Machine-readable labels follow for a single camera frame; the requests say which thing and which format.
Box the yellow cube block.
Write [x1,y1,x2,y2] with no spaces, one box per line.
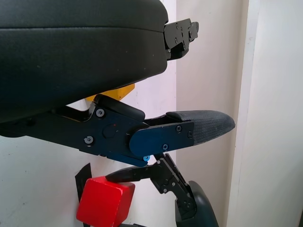
[84,84,135,102]

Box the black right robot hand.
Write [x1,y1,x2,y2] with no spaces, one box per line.
[105,153,220,227]

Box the red cube block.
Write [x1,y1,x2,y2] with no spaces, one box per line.
[75,176,136,227]

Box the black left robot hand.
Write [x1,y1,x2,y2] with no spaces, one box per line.
[0,0,236,167]

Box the black tape strip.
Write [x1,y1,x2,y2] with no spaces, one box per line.
[74,162,92,204]

